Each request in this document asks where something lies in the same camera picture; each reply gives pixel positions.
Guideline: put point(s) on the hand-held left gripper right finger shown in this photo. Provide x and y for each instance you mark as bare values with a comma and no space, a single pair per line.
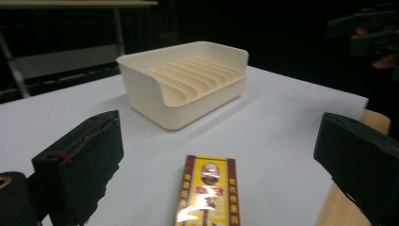
360,160

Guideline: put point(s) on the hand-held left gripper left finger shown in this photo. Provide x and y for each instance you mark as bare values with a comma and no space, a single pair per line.
78,163

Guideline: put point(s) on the cream ribbed plastic rack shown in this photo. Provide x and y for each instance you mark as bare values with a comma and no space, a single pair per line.
175,103

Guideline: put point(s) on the yellow and brown box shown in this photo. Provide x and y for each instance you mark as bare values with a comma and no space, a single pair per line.
207,194

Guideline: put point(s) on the white table cover sheet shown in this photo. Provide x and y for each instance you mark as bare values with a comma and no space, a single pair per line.
276,125

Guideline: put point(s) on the grey metal stand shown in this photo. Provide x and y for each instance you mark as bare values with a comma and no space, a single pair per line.
14,67

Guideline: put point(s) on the metal frame table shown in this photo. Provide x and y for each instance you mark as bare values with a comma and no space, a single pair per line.
62,61

